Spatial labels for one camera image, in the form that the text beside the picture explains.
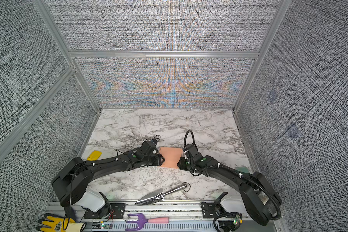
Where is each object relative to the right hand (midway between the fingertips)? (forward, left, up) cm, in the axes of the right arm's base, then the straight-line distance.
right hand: (177, 161), depth 84 cm
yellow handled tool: (+6, +53, -4) cm, 53 cm away
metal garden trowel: (-17, +13, -6) cm, 22 cm away
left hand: (+1, +7, -1) cm, 7 cm away
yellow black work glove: (-29, +58, -3) cm, 66 cm away
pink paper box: (+4, +3, -1) cm, 5 cm away
